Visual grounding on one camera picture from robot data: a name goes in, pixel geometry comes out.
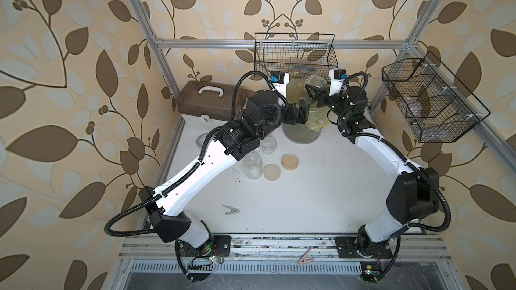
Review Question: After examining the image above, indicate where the grey clip on table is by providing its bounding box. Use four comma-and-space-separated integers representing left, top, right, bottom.
223, 205, 240, 215

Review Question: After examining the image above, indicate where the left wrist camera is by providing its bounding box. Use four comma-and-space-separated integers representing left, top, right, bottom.
270, 71, 290, 97

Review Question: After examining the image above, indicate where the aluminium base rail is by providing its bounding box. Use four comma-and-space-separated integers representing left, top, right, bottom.
115, 234, 455, 276

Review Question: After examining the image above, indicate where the pink clip on rail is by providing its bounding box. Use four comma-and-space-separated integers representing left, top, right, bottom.
298, 248, 314, 265

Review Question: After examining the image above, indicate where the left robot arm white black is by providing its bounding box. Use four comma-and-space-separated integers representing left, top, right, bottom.
104, 71, 310, 256

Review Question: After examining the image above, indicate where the brown lidded storage box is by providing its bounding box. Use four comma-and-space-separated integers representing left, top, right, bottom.
176, 81, 235, 121

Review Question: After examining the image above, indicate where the mesh trash bin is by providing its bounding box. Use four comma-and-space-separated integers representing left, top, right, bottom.
283, 124, 322, 144

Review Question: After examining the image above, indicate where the right wire basket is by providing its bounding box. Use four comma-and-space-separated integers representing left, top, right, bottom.
382, 51, 490, 143

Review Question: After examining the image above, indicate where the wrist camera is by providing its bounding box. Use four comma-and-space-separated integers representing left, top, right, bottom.
270, 71, 290, 97
329, 68, 347, 96

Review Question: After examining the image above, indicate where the jar with beige lid front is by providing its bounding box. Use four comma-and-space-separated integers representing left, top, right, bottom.
243, 151, 263, 179

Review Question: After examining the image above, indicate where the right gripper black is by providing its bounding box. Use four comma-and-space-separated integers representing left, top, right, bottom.
308, 80, 351, 123

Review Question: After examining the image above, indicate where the tape roll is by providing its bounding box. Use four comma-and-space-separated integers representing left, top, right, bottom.
196, 134, 208, 148

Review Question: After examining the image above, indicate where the yellow trash bag liner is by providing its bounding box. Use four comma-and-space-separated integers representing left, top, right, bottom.
286, 79, 330, 132

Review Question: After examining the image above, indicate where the wire basket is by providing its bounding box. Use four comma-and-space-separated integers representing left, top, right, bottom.
382, 51, 490, 143
253, 32, 338, 77

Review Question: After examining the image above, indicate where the jar with beige lid back-right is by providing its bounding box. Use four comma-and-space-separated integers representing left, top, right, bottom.
305, 75, 330, 92

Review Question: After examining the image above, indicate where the jar with beige lid back-left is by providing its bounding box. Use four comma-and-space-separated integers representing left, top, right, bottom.
261, 136, 277, 155

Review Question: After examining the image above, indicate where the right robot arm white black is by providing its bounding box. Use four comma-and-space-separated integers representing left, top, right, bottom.
305, 69, 452, 258

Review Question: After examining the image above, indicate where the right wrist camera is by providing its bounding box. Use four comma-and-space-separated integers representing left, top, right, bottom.
329, 68, 347, 96

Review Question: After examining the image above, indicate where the beige jar lid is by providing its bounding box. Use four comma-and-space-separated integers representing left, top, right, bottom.
281, 154, 299, 171
263, 164, 281, 181

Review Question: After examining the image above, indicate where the back wire basket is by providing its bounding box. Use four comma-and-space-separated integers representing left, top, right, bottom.
253, 32, 338, 77

